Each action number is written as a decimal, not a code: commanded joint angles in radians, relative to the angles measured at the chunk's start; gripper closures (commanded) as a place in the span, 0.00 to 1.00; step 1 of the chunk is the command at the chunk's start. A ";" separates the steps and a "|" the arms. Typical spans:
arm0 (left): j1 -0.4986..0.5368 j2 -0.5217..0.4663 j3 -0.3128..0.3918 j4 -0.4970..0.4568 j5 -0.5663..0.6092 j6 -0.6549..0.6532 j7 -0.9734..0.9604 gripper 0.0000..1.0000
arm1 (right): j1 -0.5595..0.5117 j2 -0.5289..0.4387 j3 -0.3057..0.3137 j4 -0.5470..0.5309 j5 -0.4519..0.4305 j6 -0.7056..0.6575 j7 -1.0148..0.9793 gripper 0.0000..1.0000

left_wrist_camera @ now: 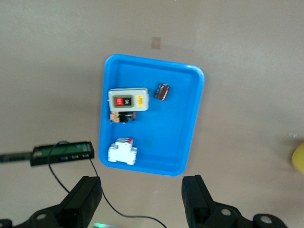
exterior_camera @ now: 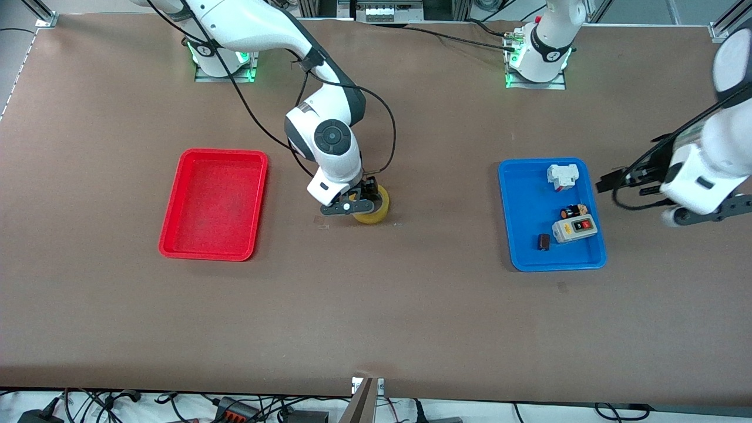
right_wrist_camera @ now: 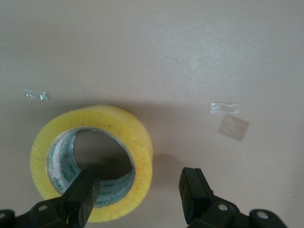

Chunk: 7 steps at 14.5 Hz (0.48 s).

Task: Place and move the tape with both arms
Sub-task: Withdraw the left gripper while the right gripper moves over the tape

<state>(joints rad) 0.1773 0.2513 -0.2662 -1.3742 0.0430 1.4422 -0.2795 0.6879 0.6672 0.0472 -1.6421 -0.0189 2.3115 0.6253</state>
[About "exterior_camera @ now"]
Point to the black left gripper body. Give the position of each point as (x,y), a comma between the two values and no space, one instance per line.
(643,174)

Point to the yellow tape roll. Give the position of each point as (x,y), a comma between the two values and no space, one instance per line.
(376,216)

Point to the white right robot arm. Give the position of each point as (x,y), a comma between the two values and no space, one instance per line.
(332,153)

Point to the small beige electronic component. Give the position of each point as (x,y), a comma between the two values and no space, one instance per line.
(581,210)

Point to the white electrical plug block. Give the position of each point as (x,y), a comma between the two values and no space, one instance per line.
(561,175)

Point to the small black capacitor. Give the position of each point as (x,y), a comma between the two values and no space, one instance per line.
(567,212)

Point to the blue plastic tray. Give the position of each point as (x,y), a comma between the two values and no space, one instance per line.
(531,223)

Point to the small dark brown block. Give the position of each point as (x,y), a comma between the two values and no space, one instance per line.
(544,242)

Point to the red plastic tray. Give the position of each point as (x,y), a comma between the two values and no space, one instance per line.
(214,205)

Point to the orange and black power strip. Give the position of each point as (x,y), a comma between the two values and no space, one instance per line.
(238,411)

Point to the black power adapter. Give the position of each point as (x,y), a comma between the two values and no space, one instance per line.
(41,416)

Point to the grey push-button switch box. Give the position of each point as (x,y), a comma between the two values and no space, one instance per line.
(573,230)

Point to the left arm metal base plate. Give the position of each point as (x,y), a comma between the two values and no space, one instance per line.
(537,86)

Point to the metal table corner bracket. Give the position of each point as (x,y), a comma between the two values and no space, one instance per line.
(719,30)
(46,21)

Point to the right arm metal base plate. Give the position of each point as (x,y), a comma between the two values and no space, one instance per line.
(254,64)

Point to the aluminium frame with white device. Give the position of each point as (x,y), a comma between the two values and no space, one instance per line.
(382,10)

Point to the metal table edge bracket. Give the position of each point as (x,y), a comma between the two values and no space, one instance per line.
(365,399)

